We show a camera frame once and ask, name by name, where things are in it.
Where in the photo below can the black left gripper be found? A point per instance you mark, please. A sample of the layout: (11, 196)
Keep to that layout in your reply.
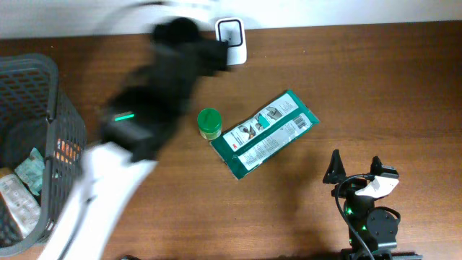
(218, 57)

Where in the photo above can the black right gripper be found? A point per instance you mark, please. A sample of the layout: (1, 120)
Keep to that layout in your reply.
(335, 175)

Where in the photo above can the green 3M wipes package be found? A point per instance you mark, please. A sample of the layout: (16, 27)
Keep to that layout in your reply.
(252, 142)

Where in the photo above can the mint green tissue pack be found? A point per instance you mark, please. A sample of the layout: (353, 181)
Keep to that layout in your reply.
(30, 171)

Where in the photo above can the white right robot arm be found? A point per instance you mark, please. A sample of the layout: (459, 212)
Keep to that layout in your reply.
(372, 229)

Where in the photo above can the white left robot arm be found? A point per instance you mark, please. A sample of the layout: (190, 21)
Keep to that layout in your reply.
(135, 125)

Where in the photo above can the white barcode scanner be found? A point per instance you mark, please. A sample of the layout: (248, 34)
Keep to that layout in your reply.
(232, 31)

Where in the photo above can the green lid jar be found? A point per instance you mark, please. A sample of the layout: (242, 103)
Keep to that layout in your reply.
(209, 122)

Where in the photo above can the grey plastic basket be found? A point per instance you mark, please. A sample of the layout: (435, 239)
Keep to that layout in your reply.
(37, 114)

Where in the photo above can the silver foil packet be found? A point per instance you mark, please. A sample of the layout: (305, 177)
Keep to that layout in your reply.
(21, 204)

